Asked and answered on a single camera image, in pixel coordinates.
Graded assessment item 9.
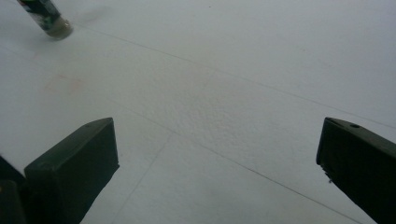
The dark printed bottle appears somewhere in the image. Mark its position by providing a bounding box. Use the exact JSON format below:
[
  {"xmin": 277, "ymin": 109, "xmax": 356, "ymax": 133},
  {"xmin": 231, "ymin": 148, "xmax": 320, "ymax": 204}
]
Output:
[{"xmin": 17, "ymin": 0, "xmax": 75, "ymax": 41}]

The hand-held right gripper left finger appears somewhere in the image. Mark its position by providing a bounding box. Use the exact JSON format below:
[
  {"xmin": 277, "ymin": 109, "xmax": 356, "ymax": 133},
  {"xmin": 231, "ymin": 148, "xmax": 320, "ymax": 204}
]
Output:
[{"xmin": 23, "ymin": 117, "xmax": 120, "ymax": 224}]

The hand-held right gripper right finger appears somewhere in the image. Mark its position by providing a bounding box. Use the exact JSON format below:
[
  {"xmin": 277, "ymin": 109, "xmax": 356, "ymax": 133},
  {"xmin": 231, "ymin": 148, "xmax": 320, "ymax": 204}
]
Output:
[{"xmin": 316, "ymin": 117, "xmax": 396, "ymax": 224}]

